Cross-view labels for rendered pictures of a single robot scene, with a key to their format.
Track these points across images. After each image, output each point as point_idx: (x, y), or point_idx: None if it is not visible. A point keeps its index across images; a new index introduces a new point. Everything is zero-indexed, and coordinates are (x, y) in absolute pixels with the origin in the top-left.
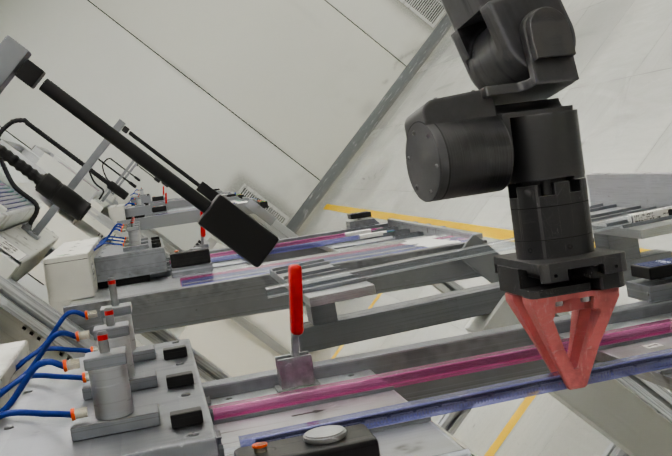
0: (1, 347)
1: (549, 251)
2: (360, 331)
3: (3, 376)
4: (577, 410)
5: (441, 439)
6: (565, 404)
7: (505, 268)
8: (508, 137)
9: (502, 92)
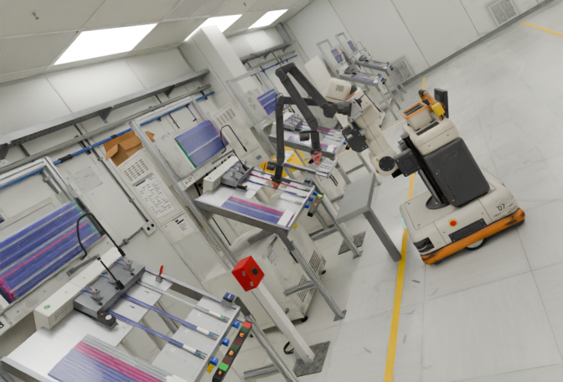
0: (237, 158)
1: (275, 178)
2: (286, 166)
3: (232, 165)
4: None
5: (259, 188)
6: None
7: None
8: (273, 167)
9: (275, 163)
